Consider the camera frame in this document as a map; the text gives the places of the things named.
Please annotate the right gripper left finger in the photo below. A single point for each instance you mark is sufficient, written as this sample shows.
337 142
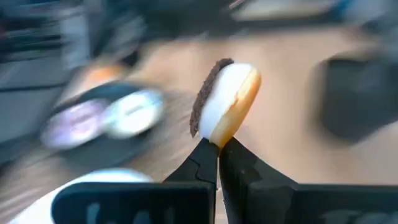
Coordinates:
186 202

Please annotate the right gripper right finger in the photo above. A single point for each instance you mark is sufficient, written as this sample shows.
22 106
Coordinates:
264 199

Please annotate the white frosted cookie crumb donut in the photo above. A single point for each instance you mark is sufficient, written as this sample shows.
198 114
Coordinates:
227 99

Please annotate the black round plate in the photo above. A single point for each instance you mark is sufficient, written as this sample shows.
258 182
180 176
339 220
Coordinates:
102 155

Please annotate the white donut with blue drizzle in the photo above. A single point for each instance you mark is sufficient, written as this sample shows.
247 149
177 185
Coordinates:
133 113

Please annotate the pink frosted donut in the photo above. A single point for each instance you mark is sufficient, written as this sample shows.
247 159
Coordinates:
74 124

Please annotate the green plant in black pot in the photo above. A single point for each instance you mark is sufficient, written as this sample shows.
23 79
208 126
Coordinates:
357 99

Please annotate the white round plate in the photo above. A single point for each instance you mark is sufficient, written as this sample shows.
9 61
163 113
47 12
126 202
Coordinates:
37 208

